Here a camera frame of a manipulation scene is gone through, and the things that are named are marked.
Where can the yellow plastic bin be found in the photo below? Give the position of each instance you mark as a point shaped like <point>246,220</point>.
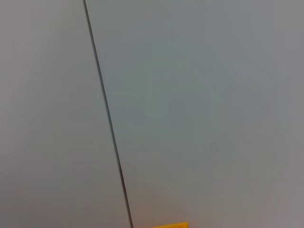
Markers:
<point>171,225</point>

